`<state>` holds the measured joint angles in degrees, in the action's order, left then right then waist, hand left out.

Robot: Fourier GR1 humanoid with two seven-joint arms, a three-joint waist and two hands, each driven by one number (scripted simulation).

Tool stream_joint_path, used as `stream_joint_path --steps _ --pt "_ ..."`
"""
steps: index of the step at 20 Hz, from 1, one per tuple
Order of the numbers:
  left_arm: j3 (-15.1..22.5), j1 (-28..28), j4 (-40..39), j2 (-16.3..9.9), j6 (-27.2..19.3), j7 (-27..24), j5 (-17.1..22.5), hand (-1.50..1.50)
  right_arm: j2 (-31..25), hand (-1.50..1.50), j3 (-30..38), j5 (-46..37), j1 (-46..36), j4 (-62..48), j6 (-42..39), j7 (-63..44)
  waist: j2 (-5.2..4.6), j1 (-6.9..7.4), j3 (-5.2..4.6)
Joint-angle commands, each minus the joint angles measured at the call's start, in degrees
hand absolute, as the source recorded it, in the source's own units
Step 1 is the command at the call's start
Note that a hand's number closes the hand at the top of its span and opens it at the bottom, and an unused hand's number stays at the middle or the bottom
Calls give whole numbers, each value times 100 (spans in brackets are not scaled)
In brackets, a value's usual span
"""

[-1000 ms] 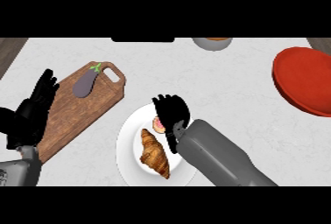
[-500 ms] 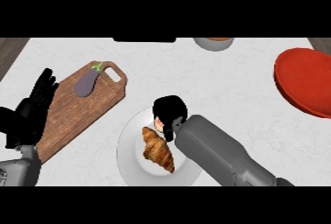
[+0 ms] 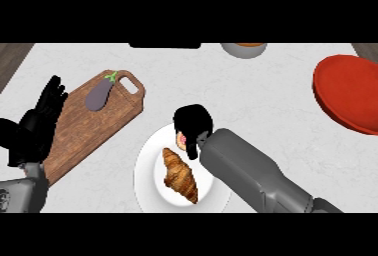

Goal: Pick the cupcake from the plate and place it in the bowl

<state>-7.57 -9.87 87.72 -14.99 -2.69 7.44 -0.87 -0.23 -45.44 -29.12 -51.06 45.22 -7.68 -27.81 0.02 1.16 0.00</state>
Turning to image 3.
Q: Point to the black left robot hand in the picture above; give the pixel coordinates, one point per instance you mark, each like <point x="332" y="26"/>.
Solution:
<point x="35" y="128"/>

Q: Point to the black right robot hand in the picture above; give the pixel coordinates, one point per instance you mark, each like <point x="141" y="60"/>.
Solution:
<point x="193" y="124"/>

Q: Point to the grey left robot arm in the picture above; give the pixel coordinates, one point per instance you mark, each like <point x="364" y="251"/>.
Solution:
<point x="23" y="191"/>

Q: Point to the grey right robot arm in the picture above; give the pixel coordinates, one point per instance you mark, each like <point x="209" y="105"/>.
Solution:
<point x="256" y="173"/>

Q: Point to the pink cupcake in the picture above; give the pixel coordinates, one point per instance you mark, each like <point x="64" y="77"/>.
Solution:
<point x="182" y="141"/>

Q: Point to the white round plate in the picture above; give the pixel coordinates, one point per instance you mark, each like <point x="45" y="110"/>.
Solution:
<point x="163" y="196"/>

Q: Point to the red bowl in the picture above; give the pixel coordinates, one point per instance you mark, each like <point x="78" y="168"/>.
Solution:
<point x="349" y="91"/>

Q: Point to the brown wooden cutting board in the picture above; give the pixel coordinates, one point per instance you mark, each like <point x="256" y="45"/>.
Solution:
<point x="94" y="123"/>

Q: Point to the brown croissant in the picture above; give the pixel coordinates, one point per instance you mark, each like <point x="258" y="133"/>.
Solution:
<point x="180" y="175"/>

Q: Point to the purple eggplant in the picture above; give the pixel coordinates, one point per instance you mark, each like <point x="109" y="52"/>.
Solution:
<point x="100" y="94"/>

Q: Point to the grey round pot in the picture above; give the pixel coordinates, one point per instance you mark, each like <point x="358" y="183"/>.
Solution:
<point x="244" y="50"/>

